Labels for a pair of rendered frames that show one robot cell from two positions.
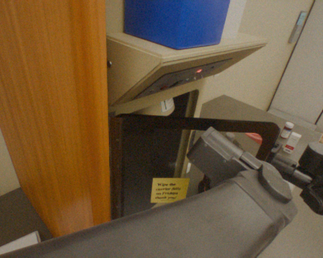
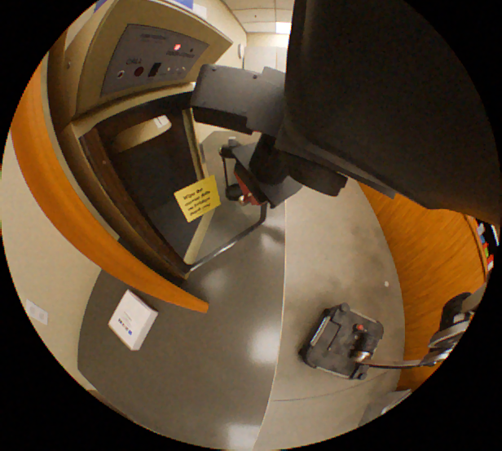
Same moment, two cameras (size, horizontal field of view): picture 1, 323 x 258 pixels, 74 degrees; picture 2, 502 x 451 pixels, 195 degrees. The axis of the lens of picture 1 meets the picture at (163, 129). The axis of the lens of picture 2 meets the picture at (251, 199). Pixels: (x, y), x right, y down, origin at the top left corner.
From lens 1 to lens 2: 21 cm
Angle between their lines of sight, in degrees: 26
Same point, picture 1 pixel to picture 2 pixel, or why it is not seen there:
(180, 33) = not seen: outside the picture
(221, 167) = (254, 88)
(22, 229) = (121, 291)
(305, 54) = not seen: hidden behind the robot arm
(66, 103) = not seen: outside the picture
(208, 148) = (222, 70)
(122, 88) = (78, 71)
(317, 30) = not seen: hidden behind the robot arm
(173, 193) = (204, 200)
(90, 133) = (16, 121)
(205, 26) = not seen: outside the picture
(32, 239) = (129, 296)
